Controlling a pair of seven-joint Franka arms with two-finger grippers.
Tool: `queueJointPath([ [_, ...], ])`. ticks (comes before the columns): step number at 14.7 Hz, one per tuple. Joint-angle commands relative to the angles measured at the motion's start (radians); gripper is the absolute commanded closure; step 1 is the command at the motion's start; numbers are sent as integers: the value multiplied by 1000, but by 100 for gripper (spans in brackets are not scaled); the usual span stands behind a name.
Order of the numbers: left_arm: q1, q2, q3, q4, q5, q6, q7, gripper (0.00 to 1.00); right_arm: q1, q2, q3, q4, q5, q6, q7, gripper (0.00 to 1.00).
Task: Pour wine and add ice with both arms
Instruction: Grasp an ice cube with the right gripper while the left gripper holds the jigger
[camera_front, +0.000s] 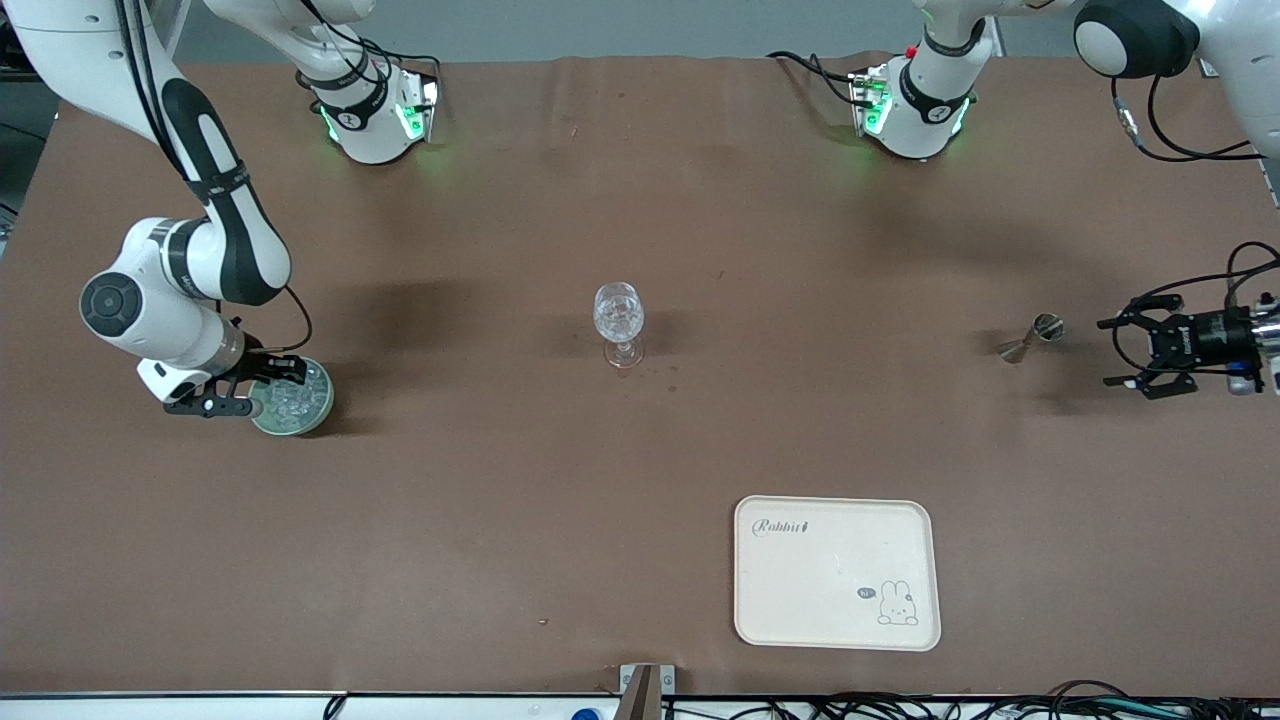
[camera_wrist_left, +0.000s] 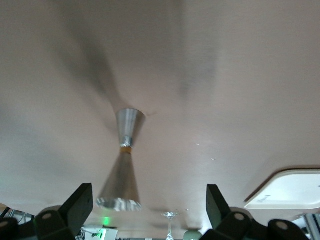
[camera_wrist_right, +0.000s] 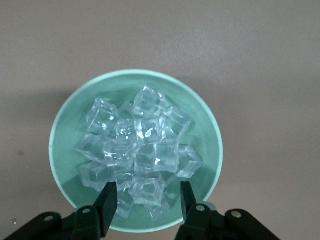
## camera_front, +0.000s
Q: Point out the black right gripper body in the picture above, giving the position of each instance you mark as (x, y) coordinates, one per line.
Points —
(262, 366)

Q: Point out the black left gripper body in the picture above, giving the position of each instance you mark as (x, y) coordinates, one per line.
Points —
(1212, 337)

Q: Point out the clear ice cubes heap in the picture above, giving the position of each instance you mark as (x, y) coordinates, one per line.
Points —
(300, 405)

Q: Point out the silver metal jigger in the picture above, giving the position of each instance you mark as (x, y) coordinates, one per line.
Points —
(1045, 327)

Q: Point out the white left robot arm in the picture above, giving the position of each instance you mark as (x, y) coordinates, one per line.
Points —
(930, 110)

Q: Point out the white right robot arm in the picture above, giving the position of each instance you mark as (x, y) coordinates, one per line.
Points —
(150, 300)

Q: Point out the clear wine glass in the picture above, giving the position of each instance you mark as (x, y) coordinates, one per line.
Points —
(618, 315)

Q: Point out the green round bowl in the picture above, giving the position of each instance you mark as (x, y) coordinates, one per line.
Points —
(290, 431)

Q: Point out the brown table cover sheet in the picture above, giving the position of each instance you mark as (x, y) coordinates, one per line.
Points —
(500, 500)

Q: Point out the cream rabbit print tray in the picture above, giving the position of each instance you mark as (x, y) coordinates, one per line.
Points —
(820, 570)

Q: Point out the white table edge rail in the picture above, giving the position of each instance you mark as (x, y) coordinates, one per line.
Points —
(200, 708)

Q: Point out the brown camera mount post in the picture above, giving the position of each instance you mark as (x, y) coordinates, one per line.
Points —
(640, 700)

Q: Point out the grey metal clamp bracket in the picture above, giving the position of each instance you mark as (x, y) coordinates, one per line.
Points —
(668, 680)

